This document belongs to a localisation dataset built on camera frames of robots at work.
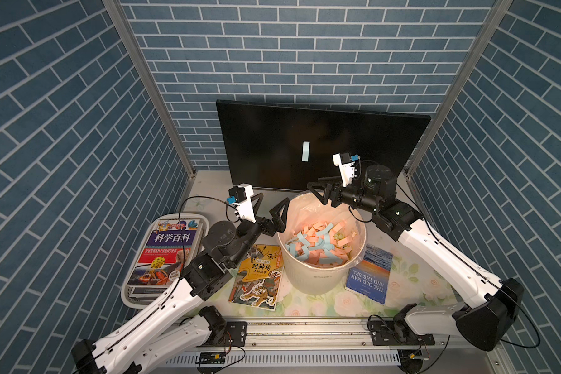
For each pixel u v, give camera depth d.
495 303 0.39
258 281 0.84
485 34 0.76
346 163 0.59
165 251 0.81
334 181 0.60
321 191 0.63
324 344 0.73
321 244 0.79
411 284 0.86
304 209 0.79
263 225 0.54
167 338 0.54
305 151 0.73
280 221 0.54
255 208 0.64
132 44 0.77
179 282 0.46
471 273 0.42
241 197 0.52
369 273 0.86
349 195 0.60
